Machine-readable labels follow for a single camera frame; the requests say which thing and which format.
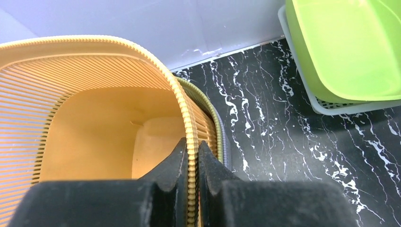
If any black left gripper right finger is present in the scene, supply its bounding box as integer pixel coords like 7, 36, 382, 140
199, 142, 357, 227

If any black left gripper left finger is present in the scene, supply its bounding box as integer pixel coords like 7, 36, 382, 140
9, 139, 188, 227

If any olive green slatted basket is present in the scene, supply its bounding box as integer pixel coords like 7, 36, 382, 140
176, 77, 224, 164

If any orange slatted plastic basket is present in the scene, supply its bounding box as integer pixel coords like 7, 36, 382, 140
0, 35, 220, 227

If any grey slatted plastic basket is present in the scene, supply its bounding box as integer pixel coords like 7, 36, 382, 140
215, 109, 232, 171

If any white perforated plastic tray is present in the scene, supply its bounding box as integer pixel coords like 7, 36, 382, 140
278, 5, 401, 116

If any lime green plastic tub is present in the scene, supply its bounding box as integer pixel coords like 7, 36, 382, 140
285, 0, 401, 103

